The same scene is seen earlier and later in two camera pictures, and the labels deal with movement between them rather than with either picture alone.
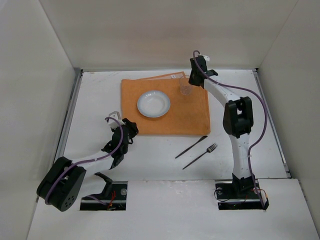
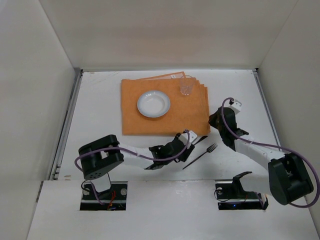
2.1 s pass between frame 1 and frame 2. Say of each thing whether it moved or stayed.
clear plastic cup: stayed
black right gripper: moved
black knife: stayed
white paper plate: stayed
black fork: stayed
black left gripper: moved
